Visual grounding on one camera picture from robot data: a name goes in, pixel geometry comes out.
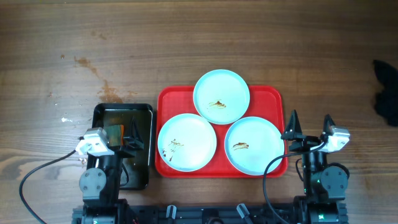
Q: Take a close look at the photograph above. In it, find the black cloth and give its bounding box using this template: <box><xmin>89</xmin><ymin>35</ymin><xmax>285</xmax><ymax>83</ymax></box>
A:
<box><xmin>373</xmin><ymin>60</ymin><xmax>397</xmax><ymax>127</ymax></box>

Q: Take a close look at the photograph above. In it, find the light blue plate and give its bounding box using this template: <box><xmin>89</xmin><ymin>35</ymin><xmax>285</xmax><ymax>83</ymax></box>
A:
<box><xmin>224</xmin><ymin>116</ymin><xmax>285</xmax><ymax>176</ymax></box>
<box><xmin>193</xmin><ymin>69</ymin><xmax>250</xmax><ymax>124</ymax></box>
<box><xmin>157</xmin><ymin>113</ymin><xmax>217</xmax><ymax>172</ymax></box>

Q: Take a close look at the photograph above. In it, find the green orange sponge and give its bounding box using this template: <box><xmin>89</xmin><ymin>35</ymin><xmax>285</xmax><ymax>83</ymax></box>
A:
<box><xmin>104</xmin><ymin>124</ymin><xmax>124</xmax><ymax>147</ymax></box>

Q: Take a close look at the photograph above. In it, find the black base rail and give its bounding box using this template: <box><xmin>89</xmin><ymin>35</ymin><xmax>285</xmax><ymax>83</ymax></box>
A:
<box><xmin>72</xmin><ymin>203</ymin><xmax>348</xmax><ymax>224</ymax></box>

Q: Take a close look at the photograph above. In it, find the black water tray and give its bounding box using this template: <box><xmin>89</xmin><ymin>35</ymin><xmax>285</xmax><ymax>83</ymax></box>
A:
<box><xmin>92</xmin><ymin>103</ymin><xmax>156</xmax><ymax>190</ymax></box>

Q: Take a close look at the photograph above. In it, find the red plastic tray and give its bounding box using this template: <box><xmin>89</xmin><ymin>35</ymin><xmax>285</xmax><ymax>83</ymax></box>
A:
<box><xmin>154</xmin><ymin>85</ymin><xmax>284</xmax><ymax>178</ymax></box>

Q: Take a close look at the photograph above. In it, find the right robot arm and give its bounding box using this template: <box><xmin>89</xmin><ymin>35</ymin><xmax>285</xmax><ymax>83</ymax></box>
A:
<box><xmin>281</xmin><ymin>111</ymin><xmax>350</xmax><ymax>224</ymax></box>

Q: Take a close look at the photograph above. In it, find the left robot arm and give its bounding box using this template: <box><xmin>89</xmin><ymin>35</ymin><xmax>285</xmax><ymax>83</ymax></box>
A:
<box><xmin>72</xmin><ymin>118</ymin><xmax>144</xmax><ymax>224</ymax></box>

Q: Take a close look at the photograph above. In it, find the light blue top plate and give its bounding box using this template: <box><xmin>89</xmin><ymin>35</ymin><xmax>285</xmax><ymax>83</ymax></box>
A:
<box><xmin>193</xmin><ymin>69</ymin><xmax>250</xmax><ymax>124</ymax></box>

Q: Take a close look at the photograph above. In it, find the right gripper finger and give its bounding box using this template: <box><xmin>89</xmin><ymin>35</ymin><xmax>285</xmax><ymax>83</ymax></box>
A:
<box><xmin>284</xmin><ymin>110</ymin><xmax>302</xmax><ymax>136</ymax></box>
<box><xmin>322</xmin><ymin>114</ymin><xmax>335</xmax><ymax>134</ymax></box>

